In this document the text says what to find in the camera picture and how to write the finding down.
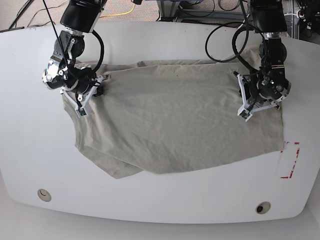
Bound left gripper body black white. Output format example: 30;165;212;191
232;71;280;115

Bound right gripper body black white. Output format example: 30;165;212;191
60;74;111;109

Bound beige grey t-shirt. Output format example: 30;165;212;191
62;60;284;179

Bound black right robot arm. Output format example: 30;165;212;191
42;0;109;117

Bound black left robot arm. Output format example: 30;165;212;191
232;0;291;121

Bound red tape rectangle marking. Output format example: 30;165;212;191
277;142;301;180

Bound right round table grommet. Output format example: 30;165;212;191
255;201;271;215

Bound round table grommet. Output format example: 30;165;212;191
37;189;52;203
255;201;271;215

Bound left round table grommet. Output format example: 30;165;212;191
37;189;52;203

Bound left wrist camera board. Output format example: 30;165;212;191
237;107;253;122

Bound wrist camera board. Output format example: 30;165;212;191
237;107;253;122
74;107;92;118

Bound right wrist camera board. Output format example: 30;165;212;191
74;107;92;118

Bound black coiled cables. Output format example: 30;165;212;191
204;0;263;76

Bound yellow cable on floor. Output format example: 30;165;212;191
99;2;136;20

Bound aluminium frame rail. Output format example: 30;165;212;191
156;0;302;40

